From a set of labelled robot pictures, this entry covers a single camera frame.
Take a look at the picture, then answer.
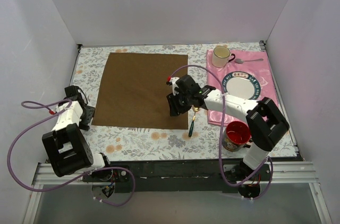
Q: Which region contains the red interior dark mug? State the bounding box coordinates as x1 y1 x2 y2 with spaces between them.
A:
222 121 251 152

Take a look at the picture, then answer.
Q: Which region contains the pink satin cloth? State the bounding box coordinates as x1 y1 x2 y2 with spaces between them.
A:
206 48 279 126

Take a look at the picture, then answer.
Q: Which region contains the cream enamel mug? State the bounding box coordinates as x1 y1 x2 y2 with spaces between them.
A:
211 46 235 68

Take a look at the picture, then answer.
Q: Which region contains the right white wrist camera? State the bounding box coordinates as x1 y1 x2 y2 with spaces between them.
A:
166 76 180 96

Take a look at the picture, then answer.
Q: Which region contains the white plate dark rim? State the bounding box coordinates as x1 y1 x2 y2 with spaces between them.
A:
222 71 261 100

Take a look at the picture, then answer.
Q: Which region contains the gold spoon teal handle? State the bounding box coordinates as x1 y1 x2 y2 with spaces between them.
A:
188 106 200 137

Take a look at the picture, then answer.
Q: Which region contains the brown cloth napkin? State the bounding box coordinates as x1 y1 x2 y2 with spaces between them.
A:
92 53 189 130

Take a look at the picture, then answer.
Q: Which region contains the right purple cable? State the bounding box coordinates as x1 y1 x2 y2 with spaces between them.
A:
169 65 274 200

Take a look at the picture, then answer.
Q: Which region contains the silver spoon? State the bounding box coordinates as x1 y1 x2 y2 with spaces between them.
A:
234 58 264 64

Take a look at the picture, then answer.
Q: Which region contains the purple cable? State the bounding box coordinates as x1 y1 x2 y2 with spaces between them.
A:
169 65 274 200
7 98 135 207

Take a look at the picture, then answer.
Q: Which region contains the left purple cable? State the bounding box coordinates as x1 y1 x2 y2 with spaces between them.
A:
7 98 135 207

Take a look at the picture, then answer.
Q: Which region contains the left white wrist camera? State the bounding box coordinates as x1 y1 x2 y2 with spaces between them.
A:
52 101 83 131

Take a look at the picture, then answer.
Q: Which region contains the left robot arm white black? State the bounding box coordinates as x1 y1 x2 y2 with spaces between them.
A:
42 85 113 182

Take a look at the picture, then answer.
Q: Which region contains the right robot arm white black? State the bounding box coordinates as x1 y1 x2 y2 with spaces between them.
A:
166 75 290 180

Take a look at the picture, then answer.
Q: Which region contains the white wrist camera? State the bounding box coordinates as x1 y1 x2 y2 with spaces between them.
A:
166 76 180 96
52 101 83 131

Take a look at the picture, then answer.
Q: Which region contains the black base bar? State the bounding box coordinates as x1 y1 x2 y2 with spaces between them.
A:
82 159 270 193

